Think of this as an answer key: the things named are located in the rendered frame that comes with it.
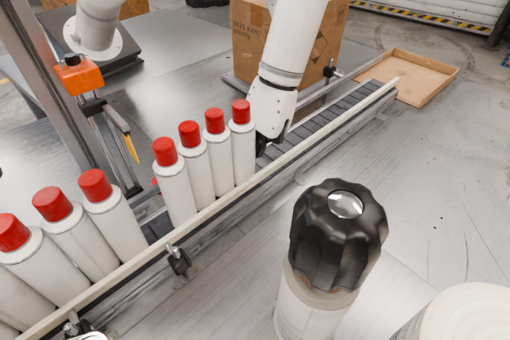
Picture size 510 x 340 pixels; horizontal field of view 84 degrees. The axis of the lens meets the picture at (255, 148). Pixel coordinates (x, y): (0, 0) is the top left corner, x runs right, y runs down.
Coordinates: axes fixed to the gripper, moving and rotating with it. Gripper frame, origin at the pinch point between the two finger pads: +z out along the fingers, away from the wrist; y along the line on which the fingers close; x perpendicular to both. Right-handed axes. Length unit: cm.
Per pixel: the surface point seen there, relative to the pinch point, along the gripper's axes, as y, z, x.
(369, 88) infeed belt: -1, -12, 51
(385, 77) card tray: -5, -14, 70
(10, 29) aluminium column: -12.2, -17.8, -37.9
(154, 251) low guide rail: 4.4, 12.6, -25.2
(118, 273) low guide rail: 4.2, 14.3, -31.1
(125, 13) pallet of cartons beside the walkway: -334, 32, 114
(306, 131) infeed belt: -1.1, -0.5, 20.0
